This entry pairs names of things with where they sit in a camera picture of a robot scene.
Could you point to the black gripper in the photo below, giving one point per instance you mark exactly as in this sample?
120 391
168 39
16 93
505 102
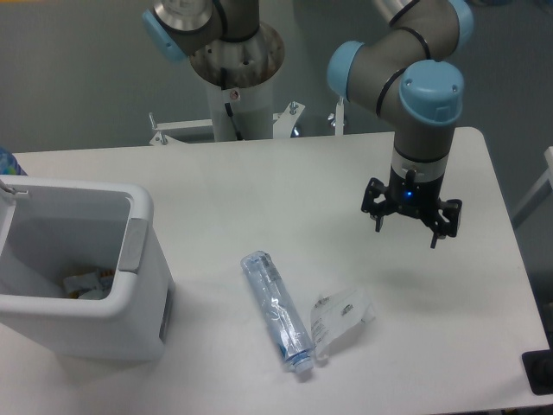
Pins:
413 199

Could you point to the clear plastic bag wrapper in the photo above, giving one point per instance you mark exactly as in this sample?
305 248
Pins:
334 316

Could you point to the crushed clear plastic bottle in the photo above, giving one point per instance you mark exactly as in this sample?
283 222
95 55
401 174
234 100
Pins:
285 326

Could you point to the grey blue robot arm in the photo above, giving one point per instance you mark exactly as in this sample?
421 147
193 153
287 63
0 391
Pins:
404 79

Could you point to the trash inside can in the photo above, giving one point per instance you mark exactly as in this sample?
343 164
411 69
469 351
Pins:
94 285

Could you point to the white trash can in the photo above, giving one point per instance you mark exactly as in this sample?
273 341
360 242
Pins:
52 229

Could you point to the white furniture right edge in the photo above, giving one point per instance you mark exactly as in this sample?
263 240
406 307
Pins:
536 195

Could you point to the black device right edge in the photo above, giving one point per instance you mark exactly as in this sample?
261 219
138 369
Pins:
538 368

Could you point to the blue patterned object left edge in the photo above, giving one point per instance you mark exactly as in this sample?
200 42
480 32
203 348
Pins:
9 164

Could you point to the white metal base frame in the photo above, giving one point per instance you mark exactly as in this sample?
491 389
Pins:
285 124

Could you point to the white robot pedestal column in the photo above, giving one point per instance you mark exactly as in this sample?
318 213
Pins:
240 74

